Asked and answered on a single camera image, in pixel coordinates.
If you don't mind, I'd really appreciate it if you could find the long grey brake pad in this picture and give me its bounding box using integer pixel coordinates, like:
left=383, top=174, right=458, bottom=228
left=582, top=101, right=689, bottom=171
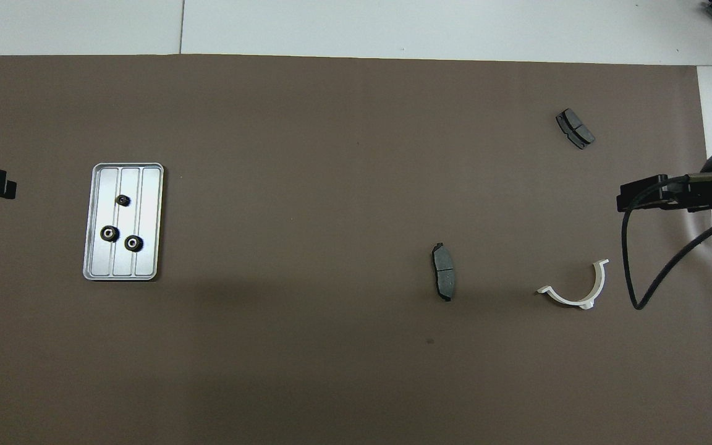
left=431, top=242, right=457, bottom=302

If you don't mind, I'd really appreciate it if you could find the short grey brake pad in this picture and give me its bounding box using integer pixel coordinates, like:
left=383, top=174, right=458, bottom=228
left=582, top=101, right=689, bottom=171
left=556, top=108, right=596, bottom=150

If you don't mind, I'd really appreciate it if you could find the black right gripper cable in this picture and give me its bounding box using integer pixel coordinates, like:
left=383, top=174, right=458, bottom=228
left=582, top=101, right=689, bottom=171
left=621, top=175, right=712, bottom=310

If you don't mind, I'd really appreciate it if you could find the silver metal tray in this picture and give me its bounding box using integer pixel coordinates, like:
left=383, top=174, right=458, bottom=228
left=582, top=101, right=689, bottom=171
left=82, top=163, right=165, bottom=282

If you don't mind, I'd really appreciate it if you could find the white curved plastic bracket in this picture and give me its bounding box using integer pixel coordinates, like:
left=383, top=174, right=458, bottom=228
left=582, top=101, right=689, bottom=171
left=536, top=259, right=610, bottom=310

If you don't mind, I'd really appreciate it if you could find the brown table mat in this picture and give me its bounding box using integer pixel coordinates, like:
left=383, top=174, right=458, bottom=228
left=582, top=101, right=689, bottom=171
left=0, top=54, right=712, bottom=445

